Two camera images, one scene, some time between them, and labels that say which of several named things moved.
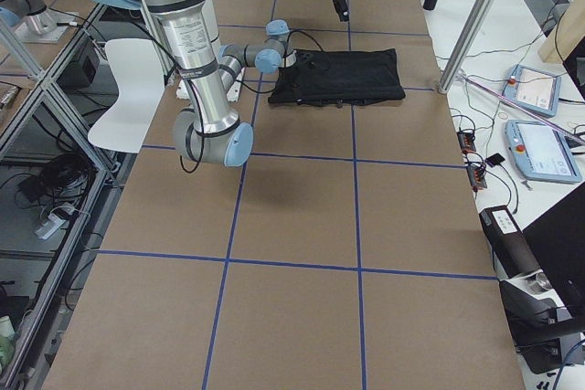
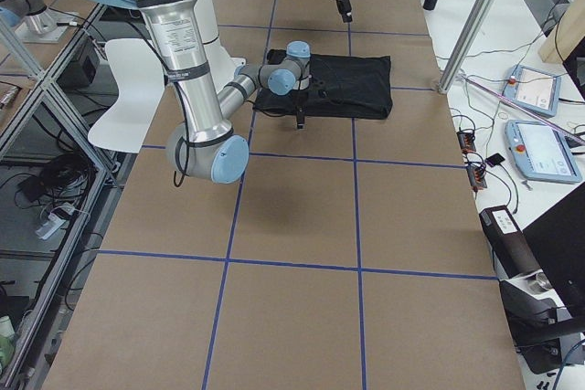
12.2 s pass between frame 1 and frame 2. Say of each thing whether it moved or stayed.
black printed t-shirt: moved
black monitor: stayed
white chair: stayed
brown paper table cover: stayed
